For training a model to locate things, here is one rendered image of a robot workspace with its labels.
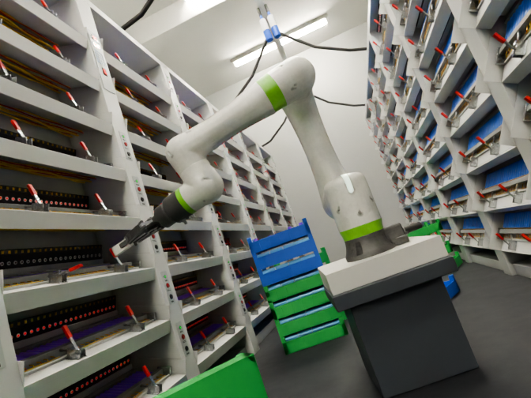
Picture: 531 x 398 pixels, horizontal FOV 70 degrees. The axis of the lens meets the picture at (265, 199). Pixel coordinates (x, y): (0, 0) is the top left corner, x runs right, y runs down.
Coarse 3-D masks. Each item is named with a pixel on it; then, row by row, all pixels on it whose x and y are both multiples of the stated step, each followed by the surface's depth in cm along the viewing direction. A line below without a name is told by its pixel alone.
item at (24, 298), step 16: (112, 256) 142; (128, 256) 141; (144, 256) 139; (0, 272) 80; (16, 272) 105; (112, 272) 123; (128, 272) 123; (144, 272) 131; (32, 288) 87; (48, 288) 91; (64, 288) 96; (80, 288) 101; (96, 288) 108; (112, 288) 114; (16, 304) 83; (32, 304) 87; (48, 304) 91
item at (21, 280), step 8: (128, 264) 136; (48, 272) 103; (72, 272) 109; (80, 272) 112; (88, 272) 113; (96, 272) 119; (8, 280) 89; (16, 280) 91; (24, 280) 93; (32, 280) 95; (40, 280) 98
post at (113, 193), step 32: (64, 0) 158; (96, 32) 164; (64, 96) 154; (96, 96) 150; (128, 160) 149; (96, 192) 147; (128, 192) 143; (160, 256) 145; (128, 288) 140; (160, 288) 137; (160, 352) 135; (192, 352) 141
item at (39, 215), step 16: (0, 192) 109; (16, 192) 114; (32, 192) 101; (48, 192) 125; (0, 208) 92; (16, 208) 99; (32, 208) 100; (48, 208) 101; (64, 208) 116; (80, 208) 139; (96, 208) 146; (112, 208) 144; (128, 208) 142; (0, 224) 86; (16, 224) 90; (32, 224) 95; (48, 224) 100; (64, 224) 105; (80, 224) 111; (96, 224) 118; (112, 224) 125; (128, 224) 134
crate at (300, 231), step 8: (304, 224) 179; (280, 232) 180; (288, 232) 180; (296, 232) 179; (304, 232) 179; (248, 240) 181; (264, 240) 180; (272, 240) 180; (280, 240) 180; (288, 240) 179; (256, 248) 180; (264, 248) 180; (272, 248) 191
